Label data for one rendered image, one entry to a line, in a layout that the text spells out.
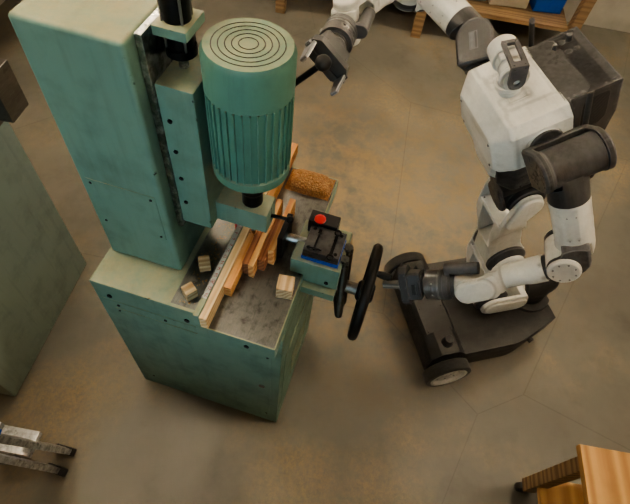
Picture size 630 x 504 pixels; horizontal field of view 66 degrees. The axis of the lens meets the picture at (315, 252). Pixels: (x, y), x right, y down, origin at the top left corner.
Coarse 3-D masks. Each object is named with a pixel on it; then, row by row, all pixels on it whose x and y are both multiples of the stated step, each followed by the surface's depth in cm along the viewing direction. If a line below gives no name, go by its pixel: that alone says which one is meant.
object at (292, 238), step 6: (282, 228) 128; (288, 228) 130; (282, 234) 127; (288, 234) 131; (294, 234) 132; (282, 240) 126; (288, 240) 131; (294, 240) 131; (300, 240) 131; (282, 246) 129; (282, 252) 132
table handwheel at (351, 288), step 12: (372, 252) 134; (372, 264) 129; (372, 276) 127; (348, 288) 140; (360, 288) 138; (372, 288) 127; (360, 300) 127; (360, 312) 127; (360, 324) 129; (348, 336) 136
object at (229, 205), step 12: (228, 192) 124; (240, 192) 124; (216, 204) 122; (228, 204) 121; (240, 204) 122; (264, 204) 122; (228, 216) 125; (240, 216) 123; (252, 216) 122; (264, 216) 120; (252, 228) 126; (264, 228) 124
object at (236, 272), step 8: (296, 144) 154; (296, 152) 155; (280, 184) 145; (272, 192) 142; (248, 248) 130; (240, 256) 129; (240, 264) 127; (232, 272) 126; (240, 272) 128; (232, 280) 124; (224, 288) 124; (232, 288) 124
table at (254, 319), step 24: (288, 192) 148; (288, 264) 133; (240, 288) 128; (264, 288) 128; (312, 288) 133; (336, 288) 136; (216, 312) 123; (240, 312) 124; (264, 312) 124; (288, 312) 125; (216, 336) 123; (240, 336) 120; (264, 336) 121
